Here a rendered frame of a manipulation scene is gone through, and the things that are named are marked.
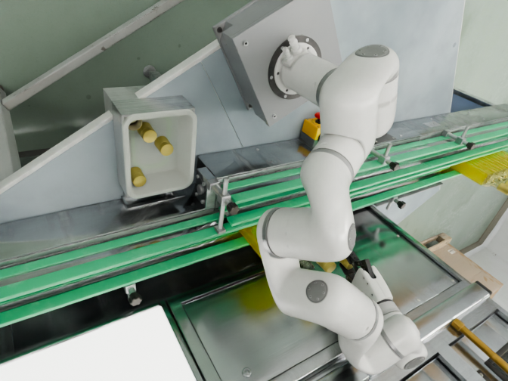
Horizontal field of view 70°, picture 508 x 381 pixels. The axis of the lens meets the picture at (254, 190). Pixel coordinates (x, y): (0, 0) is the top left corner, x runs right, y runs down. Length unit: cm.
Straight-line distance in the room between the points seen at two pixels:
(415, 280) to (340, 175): 83
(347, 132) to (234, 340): 59
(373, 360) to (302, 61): 65
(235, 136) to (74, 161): 44
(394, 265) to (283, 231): 83
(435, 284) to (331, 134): 86
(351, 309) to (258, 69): 57
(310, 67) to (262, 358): 68
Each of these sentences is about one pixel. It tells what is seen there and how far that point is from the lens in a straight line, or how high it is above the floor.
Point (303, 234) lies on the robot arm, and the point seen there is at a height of 129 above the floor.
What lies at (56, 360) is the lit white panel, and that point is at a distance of 97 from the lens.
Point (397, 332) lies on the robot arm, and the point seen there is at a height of 140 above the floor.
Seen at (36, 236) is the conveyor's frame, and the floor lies 83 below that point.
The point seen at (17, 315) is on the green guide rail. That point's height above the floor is 96.
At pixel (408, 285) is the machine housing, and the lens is 132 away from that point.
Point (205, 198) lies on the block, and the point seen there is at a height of 88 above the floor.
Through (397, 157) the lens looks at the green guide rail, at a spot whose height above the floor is 95.
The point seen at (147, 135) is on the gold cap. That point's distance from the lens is 89.
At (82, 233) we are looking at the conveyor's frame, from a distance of 94.
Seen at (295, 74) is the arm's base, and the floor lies 93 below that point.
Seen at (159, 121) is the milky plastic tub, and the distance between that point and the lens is 93.
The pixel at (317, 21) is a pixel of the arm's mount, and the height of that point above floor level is 86.
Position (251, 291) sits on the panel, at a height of 106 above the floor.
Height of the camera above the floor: 156
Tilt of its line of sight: 40 degrees down
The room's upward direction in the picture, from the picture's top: 137 degrees clockwise
